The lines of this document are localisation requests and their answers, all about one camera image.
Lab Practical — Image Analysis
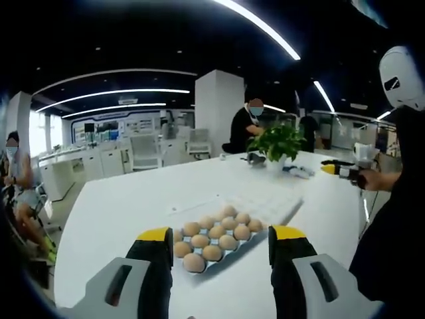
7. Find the blue white device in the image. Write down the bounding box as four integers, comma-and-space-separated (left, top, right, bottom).
282, 165, 315, 179

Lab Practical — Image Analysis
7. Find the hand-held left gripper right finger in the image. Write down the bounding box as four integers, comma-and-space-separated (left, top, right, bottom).
268, 225, 386, 319

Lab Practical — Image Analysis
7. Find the operator in black with headset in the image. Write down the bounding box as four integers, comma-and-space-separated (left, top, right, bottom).
348, 106, 425, 305

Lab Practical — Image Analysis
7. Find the white mesh office chair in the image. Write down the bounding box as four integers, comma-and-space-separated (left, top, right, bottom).
187, 128, 212, 157
128, 135, 163, 171

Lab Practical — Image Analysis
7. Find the white foam tray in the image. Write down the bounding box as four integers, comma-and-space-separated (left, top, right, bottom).
220, 189, 305, 224

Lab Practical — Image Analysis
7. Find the ceiling light strip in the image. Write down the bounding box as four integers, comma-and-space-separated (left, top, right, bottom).
212, 0, 301, 60
35, 88, 190, 112
313, 80, 335, 113

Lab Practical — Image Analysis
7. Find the white worn device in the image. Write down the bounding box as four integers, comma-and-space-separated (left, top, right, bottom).
379, 45, 425, 110

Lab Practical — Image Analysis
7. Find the blue egg tray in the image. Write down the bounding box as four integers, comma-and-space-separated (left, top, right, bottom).
172, 205, 269, 276

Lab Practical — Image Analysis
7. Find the blue wall display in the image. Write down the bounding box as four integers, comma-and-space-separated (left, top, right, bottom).
71, 109, 162, 144

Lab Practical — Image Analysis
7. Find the green plant in white pot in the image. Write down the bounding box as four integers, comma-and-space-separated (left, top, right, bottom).
246, 124, 308, 172

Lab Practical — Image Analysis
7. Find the white cabinet row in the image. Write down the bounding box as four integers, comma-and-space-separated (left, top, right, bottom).
38, 146, 132, 202

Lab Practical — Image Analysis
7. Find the white table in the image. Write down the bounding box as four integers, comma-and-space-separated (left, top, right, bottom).
52, 151, 366, 319

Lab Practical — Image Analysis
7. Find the person's right hand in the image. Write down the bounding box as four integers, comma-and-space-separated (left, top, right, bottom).
361, 169, 388, 191

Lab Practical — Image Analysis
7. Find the thin white strip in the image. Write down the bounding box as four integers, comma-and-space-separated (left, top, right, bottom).
167, 194, 222, 214

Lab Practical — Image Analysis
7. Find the cluster of brown eggs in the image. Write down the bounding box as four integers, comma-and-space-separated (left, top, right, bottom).
172, 205, 264, 274

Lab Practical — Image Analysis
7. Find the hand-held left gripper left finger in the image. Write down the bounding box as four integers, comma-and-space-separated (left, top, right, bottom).
72, 226, 174, 319

